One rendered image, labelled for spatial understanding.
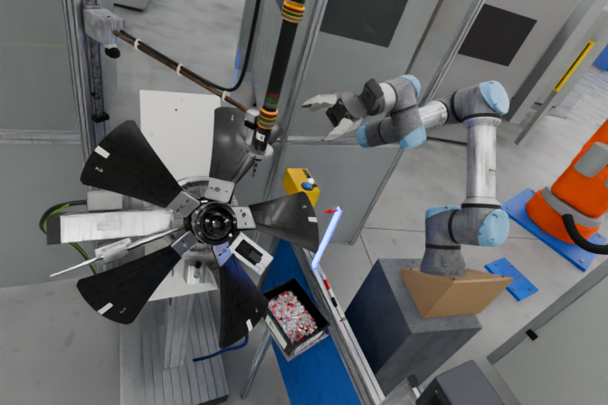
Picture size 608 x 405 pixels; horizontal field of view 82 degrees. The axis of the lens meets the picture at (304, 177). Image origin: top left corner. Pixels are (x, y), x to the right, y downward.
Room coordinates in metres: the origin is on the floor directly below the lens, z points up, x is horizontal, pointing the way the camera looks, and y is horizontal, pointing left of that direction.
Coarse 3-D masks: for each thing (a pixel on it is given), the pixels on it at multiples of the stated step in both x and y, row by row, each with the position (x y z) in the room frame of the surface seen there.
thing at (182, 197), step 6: (180, 198) 0.69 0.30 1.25; (186, 198) 0.69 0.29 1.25; (192, 198) 0.69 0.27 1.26; (174, 204) 0.69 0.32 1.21; (186, 204) 0.69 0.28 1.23; (192, 204) 0.70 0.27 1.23; (198, 204) 0.70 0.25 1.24; (174, 210) 0.69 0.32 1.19; (180, 210) 0.69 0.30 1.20; (186, 210) 0.70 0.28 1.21; (192, 210) 0.70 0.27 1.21; (186, 216) 0.70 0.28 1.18
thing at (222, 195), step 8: (208, 184) 0.78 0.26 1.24; (216, 184) 0.78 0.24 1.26; (224, 184) 0.78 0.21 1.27; (232, 184) 0.78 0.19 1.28; (208, 192) 0.77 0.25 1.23; (216, 192) 0.76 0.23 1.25; (224, 192) 0.76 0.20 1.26; (232, 192) 0.76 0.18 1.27; (216, 200) 0.74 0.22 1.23; (224, 200) 0.74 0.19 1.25
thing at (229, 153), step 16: (224, 112) 0.95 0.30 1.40; (240, 112) 0.95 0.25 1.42; (224, 128) 0.91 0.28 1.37; (240, 128) 0.91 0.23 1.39; (272, 128) 0.93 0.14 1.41; (224, 144) 0.87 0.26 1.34; (240, 144) 0.87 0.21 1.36; (224, 160) 0.83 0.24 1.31; (240, 160) 0.83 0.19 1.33; (224, 176) 0.79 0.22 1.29; (240, 176) 0.79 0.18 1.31
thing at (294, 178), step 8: (288, 168) 1.25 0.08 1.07; (296, 168) 1.27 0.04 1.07; (288, 176) 1.22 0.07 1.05; (296, 176) 1.21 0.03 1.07; (304, 176) 1.23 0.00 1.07; (288, 184) 1.20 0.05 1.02; (296, 184) 1.16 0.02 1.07; (288, 192) 1.18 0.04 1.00; (296, 192) 1.13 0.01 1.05; (312, 192) 1.15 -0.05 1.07; (312, 200) 1.16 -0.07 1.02
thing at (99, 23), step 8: (88, 8) 0.98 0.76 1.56; (96, 8) 1.01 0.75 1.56; (88, 16) 0.96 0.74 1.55; (96, 16) 0.95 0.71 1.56; (104, 16) 0.97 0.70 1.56; (112, 16) 0.99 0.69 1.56; (88, 24) 0.96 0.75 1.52; (96, 24) 0.95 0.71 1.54; (104, 24) 0.94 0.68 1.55; (112, 24) 0.96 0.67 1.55; (120, 24) 0.99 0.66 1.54; (88, 32) 0.96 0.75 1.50; (96, 32) 0.95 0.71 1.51; (104, 32) 0.94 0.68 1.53; (104, 40) 0.94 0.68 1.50; (112, 40) 0.96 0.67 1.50; (120, 40) 0.99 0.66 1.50
